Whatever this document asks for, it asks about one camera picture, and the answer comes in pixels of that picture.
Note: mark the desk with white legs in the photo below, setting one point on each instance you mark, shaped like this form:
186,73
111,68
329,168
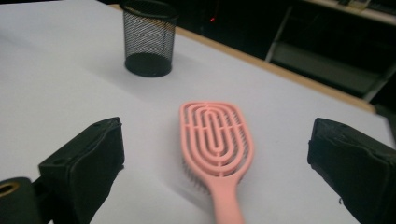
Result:
314,65

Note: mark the pink hairbrush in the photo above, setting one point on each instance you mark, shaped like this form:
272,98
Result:
224,193

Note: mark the black mesh pen holder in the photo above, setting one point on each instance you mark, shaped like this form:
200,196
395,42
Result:
148,63

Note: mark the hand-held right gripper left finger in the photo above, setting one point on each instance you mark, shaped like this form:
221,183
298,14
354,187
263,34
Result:
84,161

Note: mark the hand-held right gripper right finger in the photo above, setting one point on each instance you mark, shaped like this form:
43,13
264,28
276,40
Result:
358,161

